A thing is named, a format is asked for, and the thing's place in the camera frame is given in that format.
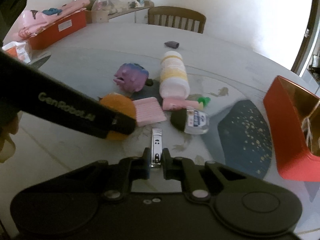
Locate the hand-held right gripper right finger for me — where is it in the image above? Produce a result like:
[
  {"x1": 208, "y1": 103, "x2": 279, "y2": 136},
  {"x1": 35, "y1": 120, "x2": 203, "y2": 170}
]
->
[{"x1": 161, "y1": 148, "x2": 240, "y2": 203}]

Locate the green plastic toy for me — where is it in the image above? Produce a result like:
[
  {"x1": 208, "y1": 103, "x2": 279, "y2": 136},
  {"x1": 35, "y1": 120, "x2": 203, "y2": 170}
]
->
[{"x1": 197, "y1": 96, "x2": 211, "y2": 109}]

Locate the clear plastic bag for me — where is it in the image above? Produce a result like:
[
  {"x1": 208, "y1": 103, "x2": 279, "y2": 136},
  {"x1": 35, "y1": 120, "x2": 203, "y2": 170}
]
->
[{"x1": 91, "y1": 0, "x2": 131, "y2": 22}]

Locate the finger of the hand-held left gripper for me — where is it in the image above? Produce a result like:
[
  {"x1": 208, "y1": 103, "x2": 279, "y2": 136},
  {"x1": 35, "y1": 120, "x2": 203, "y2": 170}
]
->
[{"x1": 100, "y1": 113, "x2": 137, "y2": 140}]

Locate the white orange packet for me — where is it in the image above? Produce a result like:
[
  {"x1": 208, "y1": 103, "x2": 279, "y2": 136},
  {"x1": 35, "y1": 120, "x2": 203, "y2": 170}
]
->
[{"x1": 2, "y1": 42, "x2": 33, "y2": 64}]

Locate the wooden chair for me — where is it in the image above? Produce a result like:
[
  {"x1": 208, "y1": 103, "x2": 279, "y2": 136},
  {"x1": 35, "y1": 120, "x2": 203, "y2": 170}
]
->
[{"x1": 147, "y1": 6, "x2": 207, "y2": 34}]

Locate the pink ribbed pad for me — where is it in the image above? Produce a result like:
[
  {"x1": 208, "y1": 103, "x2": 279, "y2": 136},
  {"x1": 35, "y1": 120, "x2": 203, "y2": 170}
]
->
[{"x1": 132, "y1": 97, "x2": 167, "y2": 126}]

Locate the silver nail clipper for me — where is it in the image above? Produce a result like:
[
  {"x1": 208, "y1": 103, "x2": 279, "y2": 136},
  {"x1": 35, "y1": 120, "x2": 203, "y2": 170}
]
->
[{"x1": 150, "y1": 128, "x2": 163, "y2": 168}]

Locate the glass turntable with fish print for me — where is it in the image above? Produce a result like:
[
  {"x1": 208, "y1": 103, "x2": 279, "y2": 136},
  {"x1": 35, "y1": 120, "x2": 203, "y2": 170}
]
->
[{"x1": 95, "y1": 71, "x2": 274, "y2": 180}]

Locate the small blue toy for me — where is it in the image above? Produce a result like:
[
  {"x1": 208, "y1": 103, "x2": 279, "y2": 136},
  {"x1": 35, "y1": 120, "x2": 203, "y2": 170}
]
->
[{"x1": 42, "y1": 8, "x2": 63, "y2": 16}]

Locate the pink rectangular box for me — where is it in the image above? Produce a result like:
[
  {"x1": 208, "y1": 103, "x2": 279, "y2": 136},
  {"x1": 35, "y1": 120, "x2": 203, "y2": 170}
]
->
[{"x1": 162, "y1": 98, "x2": 201, "y2": 111}]

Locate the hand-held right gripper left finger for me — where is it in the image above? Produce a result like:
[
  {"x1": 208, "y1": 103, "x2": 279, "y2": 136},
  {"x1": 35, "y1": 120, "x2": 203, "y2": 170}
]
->
[{"x1": 82, "y1": 147, "x2": 152, "y2": 203}]

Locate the orange ball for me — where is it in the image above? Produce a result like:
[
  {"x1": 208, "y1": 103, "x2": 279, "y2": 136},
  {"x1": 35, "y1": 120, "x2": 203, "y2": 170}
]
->
[{"x1": 99, "y1": 92, "x2": 137, "y2": 141}]

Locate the dark door frame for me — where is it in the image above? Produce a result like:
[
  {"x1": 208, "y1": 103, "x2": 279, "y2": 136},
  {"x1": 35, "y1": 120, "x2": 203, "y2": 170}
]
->
[{"x1": 291, "y1": 0, "x2": 320, "y2": 76}]

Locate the white sideboard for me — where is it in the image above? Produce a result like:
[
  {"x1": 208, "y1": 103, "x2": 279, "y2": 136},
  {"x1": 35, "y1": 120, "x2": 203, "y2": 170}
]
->
[{"x1": 85, "y1": 1, "x2": 155, "y2": 25}]

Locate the purple fish toy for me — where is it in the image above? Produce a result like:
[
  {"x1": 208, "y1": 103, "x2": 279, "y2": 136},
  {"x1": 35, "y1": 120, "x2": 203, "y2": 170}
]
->
[{"x1": 113, "y1": 63, "x2": 150, "y2": 92}]

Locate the white rope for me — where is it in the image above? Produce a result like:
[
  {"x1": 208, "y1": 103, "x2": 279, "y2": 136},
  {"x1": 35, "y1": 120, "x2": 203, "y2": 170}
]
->
[{"x1": 301, "y1": 99, "x2": 320, "y2": 156}]

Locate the clear bottle with black cap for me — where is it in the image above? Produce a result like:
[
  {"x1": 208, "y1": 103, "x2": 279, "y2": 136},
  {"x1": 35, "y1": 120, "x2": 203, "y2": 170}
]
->
[{"x1": 170, "y1": 106, "x2": 210, "y2": 134}]

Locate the person's left hand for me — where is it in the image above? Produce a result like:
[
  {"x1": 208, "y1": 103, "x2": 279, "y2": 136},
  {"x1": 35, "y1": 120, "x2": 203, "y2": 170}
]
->
[{"x1": 0, "y1": 114, "x2": 20, "y2": 164}]

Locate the red box with white label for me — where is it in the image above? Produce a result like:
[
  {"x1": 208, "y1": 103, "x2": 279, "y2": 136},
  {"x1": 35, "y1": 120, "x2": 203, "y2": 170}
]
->
[{"x1": 27, "y1": 7, "x2": 87, "y2": 50}]

